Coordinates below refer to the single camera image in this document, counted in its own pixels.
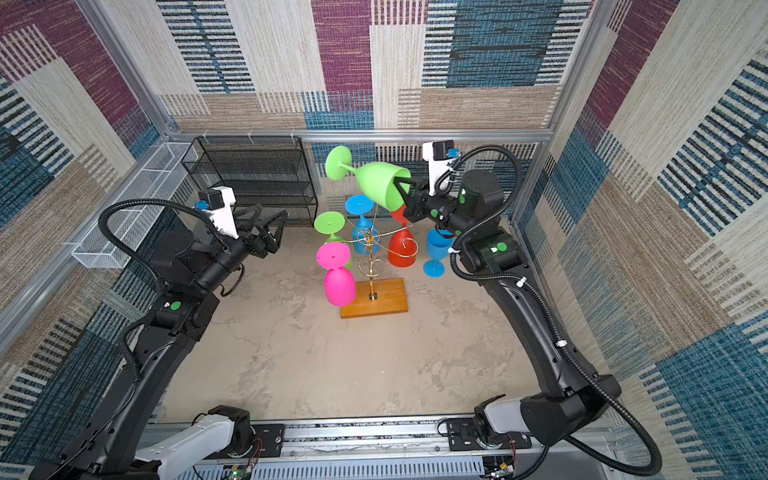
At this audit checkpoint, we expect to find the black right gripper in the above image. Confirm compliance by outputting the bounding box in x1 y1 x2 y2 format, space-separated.
392 176 474 240

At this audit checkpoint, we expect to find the green wine glass front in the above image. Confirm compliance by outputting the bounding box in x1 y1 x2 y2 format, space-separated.
325 145 411 211

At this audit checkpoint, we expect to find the green wine glass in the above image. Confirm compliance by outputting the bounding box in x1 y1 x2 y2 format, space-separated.
314 211 353 271
325 145 411 211

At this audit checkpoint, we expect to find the light blue wine glass front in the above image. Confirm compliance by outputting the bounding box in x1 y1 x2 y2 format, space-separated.
423 228 453 278

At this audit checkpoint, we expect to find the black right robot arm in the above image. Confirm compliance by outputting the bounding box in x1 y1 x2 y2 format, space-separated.
392 140 663 478

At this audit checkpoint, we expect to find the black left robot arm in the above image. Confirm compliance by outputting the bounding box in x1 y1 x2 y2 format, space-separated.
30 190 288 479

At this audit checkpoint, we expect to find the red wine glass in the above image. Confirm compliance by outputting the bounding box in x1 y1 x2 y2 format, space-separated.
388 205 418 268

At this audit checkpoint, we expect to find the green wine glass back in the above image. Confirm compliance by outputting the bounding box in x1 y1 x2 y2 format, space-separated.
314 211 353 271

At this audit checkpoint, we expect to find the blue wine glass back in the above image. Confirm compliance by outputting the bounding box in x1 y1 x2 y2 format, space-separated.
345 194 380 255

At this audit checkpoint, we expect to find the pink wine glass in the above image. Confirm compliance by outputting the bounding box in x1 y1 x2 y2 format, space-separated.
316 242 356 307

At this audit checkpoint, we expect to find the black wire shelf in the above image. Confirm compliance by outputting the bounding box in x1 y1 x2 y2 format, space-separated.
181 136 318 226

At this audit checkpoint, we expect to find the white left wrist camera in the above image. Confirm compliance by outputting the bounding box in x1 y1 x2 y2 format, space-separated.
195 186 239 239

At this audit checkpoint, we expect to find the wooden rack base with gold wire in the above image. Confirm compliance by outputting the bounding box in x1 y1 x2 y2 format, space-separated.
340 226 409 319

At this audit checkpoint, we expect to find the white wire basket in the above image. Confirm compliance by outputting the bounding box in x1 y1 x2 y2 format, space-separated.
71 141 196 269

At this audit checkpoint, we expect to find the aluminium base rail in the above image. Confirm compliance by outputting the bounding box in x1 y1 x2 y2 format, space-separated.
138 414 614 479

